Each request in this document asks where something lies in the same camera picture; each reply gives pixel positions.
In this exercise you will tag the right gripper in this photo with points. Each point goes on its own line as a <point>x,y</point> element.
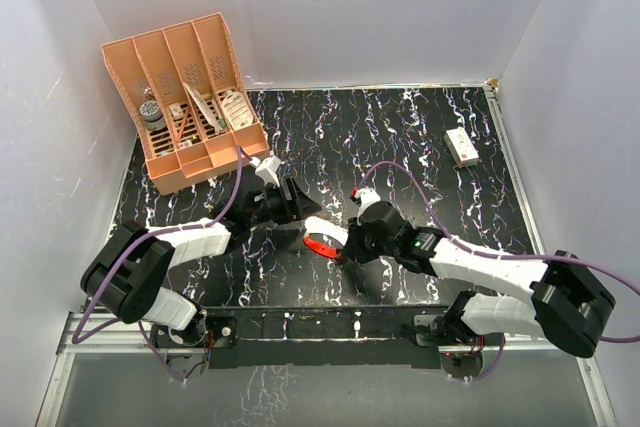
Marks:
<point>353,248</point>

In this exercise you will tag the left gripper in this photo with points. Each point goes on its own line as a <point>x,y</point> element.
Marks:
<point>300,207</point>

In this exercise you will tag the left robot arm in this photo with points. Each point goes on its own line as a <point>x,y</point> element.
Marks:
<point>127,275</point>

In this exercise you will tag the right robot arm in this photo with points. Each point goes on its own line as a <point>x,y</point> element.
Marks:
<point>558,300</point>

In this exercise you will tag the white blister pack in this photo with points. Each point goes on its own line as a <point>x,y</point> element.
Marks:
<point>236,109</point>

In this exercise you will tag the orange pencil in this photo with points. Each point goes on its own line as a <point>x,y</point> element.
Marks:
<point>183,125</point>

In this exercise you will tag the white paper packet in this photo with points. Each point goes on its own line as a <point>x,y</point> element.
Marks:
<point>205,109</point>

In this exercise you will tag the small white cardboard box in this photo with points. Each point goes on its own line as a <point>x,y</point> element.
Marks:
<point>461,147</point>

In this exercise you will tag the small white card box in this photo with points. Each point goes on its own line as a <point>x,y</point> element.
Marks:
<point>176,111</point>

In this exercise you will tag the orange plastic desk organizer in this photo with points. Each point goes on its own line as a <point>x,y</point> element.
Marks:
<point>153,66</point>

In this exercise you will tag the round grey tin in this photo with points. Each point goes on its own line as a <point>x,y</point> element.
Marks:
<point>152,115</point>

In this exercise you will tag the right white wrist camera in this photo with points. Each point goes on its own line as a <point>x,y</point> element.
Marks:
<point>364,197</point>

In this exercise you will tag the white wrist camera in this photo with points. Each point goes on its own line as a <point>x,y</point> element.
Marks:
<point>267,169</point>
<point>364,197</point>

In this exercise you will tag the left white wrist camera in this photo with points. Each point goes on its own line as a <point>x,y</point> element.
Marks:
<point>267,169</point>

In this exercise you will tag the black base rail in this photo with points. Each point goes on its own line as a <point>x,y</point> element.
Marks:
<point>307,336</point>

